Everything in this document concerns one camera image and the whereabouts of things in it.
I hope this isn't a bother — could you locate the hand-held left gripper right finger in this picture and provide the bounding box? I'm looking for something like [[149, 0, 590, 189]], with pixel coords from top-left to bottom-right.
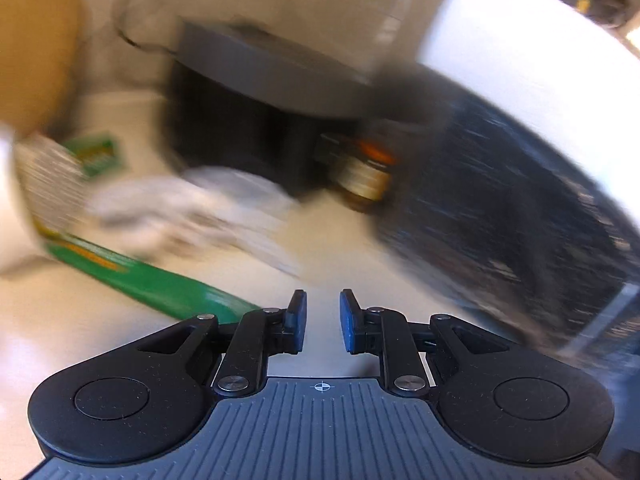
[[339, 288, 516, 397]]

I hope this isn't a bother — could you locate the green cardboard box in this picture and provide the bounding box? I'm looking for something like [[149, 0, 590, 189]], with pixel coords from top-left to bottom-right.
[[15, 132, 262, 324]]

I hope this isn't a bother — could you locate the black speckled wrapped object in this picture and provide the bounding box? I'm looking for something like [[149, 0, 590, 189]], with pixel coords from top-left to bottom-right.
[[370, 94, 637, 357]]

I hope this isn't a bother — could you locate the clear plastic bag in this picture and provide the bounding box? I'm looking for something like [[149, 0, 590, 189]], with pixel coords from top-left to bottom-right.
[[87, 166, 306, 279]]

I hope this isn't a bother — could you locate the wooden cutting board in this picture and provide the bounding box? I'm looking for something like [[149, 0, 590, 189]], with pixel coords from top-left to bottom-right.
[[0, 0, 87, 137]]

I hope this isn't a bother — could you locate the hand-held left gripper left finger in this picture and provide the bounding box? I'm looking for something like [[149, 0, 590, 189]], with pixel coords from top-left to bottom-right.
[[137, 289, 308, 401]]

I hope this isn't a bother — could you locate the brown jar with orange lid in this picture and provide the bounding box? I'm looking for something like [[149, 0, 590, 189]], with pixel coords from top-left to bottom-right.
[[331, 139, 399, 214]]

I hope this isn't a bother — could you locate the dark cable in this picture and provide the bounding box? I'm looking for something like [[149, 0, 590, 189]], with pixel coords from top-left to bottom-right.
[[112, 0, 181, 58]]

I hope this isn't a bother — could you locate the black kitchen appliance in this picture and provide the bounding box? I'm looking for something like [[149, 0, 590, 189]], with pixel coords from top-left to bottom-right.
[[164, 19, 451, 201]]

